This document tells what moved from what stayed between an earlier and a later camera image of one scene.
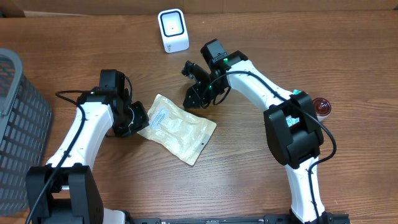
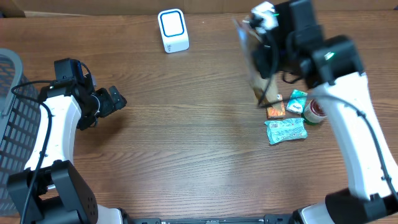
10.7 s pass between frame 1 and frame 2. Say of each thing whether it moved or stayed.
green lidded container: stayed
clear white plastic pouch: moved
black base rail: stayed
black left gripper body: moved
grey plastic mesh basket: stayed
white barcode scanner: stayed
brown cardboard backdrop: stayed
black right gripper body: moved
